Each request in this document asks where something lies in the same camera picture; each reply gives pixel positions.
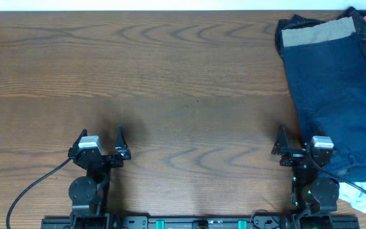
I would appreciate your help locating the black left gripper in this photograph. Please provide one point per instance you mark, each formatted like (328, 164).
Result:
(123, 153)

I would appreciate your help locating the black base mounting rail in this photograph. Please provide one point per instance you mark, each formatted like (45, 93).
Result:
(261, 221)

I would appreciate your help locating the white light blue cloth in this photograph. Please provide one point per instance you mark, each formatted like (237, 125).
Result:
(356, 198)

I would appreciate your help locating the beige khaki shorts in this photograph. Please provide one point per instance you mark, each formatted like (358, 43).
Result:
(335, 29)

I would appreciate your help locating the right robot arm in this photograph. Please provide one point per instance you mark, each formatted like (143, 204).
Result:
(311, 194)

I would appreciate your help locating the dark plaid garment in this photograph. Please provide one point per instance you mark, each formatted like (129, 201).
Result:
(298, 22)

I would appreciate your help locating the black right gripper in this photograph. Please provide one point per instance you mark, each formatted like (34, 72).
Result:
(281, 147)

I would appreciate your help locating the dark blue denim shorts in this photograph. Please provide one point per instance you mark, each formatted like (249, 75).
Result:
(327, 82)

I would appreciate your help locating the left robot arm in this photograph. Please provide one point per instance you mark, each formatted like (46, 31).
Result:
(89, 193)

